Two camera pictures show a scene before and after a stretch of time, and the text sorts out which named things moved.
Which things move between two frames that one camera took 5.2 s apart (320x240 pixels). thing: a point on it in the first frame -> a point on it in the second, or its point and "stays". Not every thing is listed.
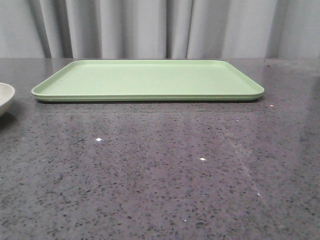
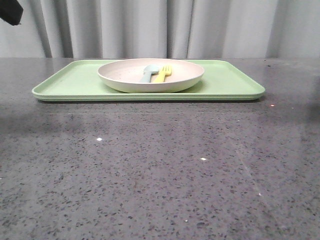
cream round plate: [7, 91] -> [150, 75]
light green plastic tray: [140, 80] stays
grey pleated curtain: [160, 30] stays
